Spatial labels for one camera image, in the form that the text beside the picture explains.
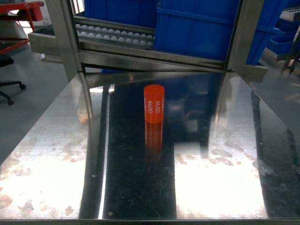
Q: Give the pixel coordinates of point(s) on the red metal table frame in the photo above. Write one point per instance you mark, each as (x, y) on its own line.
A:
(19, 11)

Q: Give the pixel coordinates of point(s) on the blue bin far right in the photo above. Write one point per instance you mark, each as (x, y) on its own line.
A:
(281, 44)

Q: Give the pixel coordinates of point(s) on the stainless steel roller rack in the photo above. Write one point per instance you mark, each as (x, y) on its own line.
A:
(60, 42)

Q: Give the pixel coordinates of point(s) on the orange cylindrical capacitor 4680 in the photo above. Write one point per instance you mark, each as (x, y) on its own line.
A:
(154, 102)

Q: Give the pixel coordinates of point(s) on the blue plastic bin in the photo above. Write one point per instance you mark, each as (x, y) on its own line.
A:
(134, 12)
(203, 28)

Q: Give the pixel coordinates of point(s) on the blue plastic bin front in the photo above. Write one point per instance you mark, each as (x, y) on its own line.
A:
(203, 28)

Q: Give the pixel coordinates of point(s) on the black office chair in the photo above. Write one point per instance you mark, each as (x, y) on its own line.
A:
(6, 61)

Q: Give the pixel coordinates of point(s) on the blue plastic bin rear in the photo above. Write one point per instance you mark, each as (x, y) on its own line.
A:
(134, 12)

